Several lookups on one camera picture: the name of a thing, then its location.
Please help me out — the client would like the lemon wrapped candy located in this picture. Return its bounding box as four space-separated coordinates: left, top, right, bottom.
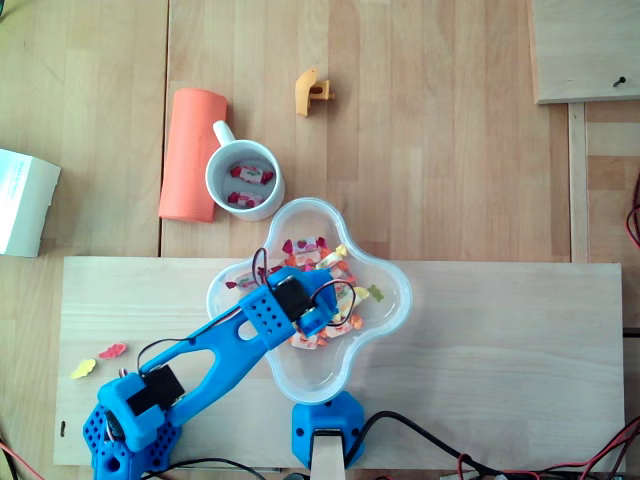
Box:
315 243 349 271
344 285 371 315

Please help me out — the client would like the strawberry wrapped candy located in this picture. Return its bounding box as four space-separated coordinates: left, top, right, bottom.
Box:
227 190 266 209
229 163 276 186
224 272 261 292
282 235 329 257

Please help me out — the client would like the white clover-shaped bowl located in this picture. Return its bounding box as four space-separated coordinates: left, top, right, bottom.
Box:
206 197 414 406

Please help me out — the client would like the large light wooden base board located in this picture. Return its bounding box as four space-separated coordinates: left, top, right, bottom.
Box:
53 256 626 471

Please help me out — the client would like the white ceramic mug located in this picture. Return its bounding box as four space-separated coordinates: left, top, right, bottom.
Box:
204 119 286 222

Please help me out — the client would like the orange cylindrical roll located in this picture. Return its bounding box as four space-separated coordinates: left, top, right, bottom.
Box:
158 88 230 224

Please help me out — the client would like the yellow-orange printed plastic part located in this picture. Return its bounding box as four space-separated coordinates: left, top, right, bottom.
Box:
294 67 337 118

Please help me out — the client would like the yellow gummy candy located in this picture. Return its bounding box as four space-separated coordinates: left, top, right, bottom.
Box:
69 358 97 380

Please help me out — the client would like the white cardboard box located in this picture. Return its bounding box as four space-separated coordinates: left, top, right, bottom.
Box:
0 148 62 259

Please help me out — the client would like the small wooden board with screw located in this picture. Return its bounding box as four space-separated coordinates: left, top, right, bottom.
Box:
527 0 640 105

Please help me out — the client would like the blue printed post mount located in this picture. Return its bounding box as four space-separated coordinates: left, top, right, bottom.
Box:
291 390 366 470

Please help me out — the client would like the thick black cable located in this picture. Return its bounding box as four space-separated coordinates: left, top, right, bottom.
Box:
344 410 501 480

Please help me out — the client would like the wooden camera post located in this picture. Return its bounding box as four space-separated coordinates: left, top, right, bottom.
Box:
309 432 347 480

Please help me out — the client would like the thin black cable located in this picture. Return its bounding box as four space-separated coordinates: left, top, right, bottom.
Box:
144 456 271 480

